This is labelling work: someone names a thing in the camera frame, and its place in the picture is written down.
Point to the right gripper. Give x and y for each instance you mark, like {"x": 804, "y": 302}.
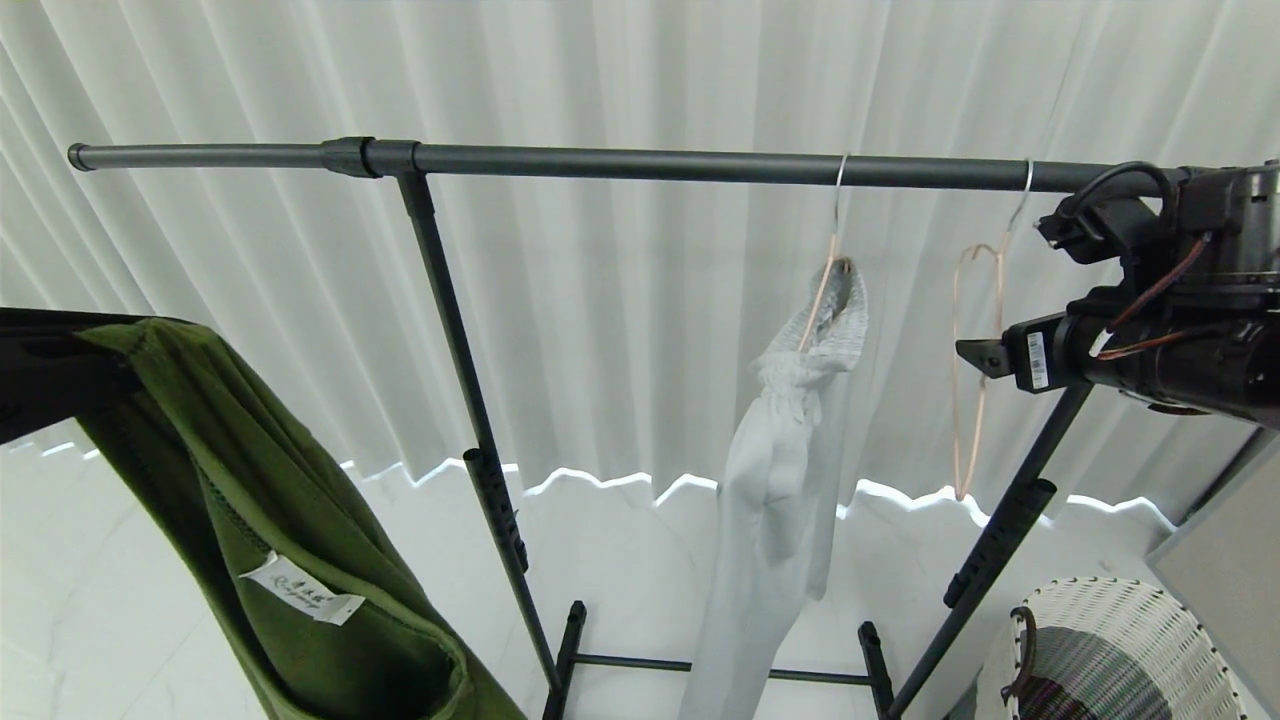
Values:
{"x": 1150, "y": 370}

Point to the pink clothes hanger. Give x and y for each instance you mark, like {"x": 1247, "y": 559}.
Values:
{"x": 957, "y": 420}
{"x": 830, "y": 260}

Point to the pale grey shorts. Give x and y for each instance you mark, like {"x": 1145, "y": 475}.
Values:
{"x": 780, "y": 500}

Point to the green garment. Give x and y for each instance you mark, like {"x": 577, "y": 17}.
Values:
{"x": 250, "y": 480}

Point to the white laundry basket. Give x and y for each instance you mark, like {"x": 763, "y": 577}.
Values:
{"x": 1120, "y": 620}

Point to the black clothes rack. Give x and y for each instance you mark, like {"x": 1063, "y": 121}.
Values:
{"x": 600, "y": 163}

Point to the white curtain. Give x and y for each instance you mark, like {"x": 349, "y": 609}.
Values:
{"x": 600, "y": 80}

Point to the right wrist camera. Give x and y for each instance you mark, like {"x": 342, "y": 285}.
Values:
{"x": 1100, "y": 230}

